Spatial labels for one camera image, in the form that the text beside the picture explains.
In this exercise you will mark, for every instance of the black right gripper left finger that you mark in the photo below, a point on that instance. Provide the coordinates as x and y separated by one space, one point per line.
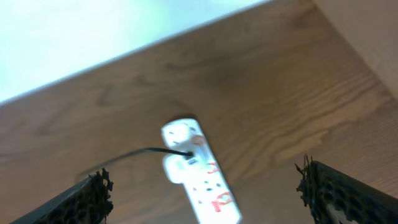
86 202

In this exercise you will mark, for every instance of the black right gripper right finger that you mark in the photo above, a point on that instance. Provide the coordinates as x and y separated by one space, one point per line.
334 197

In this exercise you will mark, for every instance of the white USB charger plug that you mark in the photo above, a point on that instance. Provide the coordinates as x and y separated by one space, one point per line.
183 135

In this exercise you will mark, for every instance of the white power strip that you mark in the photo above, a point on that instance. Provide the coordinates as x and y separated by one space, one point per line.
209 194

